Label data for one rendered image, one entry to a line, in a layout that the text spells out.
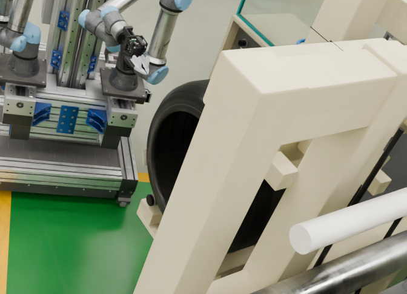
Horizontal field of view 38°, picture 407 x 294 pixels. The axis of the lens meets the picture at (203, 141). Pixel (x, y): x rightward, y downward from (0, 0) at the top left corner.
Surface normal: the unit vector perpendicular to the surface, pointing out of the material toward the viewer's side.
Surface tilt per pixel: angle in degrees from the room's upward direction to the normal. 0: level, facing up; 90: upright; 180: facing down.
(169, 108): 84
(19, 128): 90
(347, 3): 90
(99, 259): 0
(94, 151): 0
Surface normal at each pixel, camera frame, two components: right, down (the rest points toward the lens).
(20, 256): 0.30, -0.75
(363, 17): 0.54, 0.64
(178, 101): -0.79, -0.04
